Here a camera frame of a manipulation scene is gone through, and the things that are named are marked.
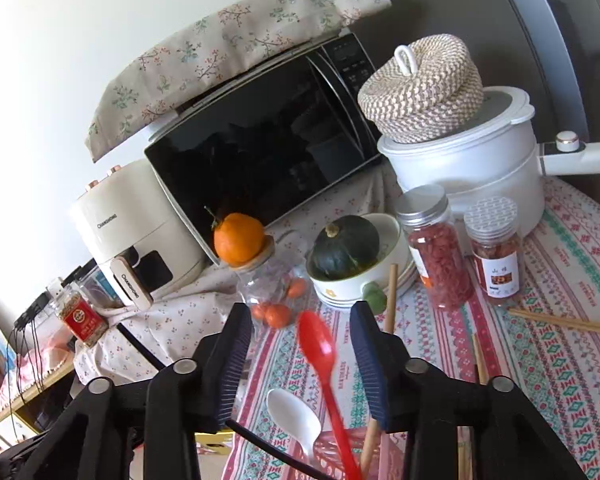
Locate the white plastic spoon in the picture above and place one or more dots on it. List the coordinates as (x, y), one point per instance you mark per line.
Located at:
(296, 418)

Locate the light wooden chopstick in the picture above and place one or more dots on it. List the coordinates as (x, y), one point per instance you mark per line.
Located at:
(371, 347)

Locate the small floral beige cloth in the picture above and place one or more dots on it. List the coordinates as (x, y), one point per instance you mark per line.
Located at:
(173, 327)

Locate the wooden chopstick on table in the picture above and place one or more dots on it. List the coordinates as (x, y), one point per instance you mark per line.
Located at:
(574, 323)

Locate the short jar labelled dried fruit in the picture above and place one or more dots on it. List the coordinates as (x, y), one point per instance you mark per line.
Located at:
(492, 227)

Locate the clear glass jar with oranges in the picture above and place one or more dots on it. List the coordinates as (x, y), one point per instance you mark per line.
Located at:
(274, 284)

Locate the brown wooden chopstick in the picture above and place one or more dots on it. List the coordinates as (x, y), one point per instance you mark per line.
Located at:
(466, 452)

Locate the patterned handmade tablecloth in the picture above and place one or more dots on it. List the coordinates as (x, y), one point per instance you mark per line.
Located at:
(558, 368)

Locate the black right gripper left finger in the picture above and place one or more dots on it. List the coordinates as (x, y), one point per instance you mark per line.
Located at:
(94, 438)

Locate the orange tangerine on jar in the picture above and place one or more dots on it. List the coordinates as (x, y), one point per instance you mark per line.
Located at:
(237, 238)

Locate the black microwave oven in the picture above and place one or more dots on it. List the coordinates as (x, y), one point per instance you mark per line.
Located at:
(268, 141)

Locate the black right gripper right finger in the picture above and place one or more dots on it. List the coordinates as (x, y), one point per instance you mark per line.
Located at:
(512, 438)

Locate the white ceramic bowl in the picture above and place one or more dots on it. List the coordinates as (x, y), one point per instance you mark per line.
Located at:
(343, 294)

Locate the dark green squash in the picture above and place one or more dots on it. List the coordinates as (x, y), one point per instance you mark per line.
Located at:
(345, 247)

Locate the grey refrigerator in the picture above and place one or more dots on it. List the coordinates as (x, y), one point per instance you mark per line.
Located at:
(550, 48)

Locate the floral cloth microwave cover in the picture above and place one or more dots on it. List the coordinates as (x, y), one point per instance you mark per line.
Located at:
(214, 49)

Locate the red label spice jar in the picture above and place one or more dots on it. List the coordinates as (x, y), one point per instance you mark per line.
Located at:
(73, 309)

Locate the green lime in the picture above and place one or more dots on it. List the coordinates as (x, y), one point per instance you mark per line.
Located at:
(375, 297)

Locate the white electric cooking pot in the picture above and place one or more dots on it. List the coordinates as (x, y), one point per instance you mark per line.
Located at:
(495, 154)

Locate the red plastic spoon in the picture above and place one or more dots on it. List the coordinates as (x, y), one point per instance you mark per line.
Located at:
(318, 347)

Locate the tall jar red goji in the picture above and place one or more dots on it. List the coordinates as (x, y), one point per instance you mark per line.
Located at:
(425, 215)

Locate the cream air fryer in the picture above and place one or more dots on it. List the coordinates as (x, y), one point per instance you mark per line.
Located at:
(136, 237)

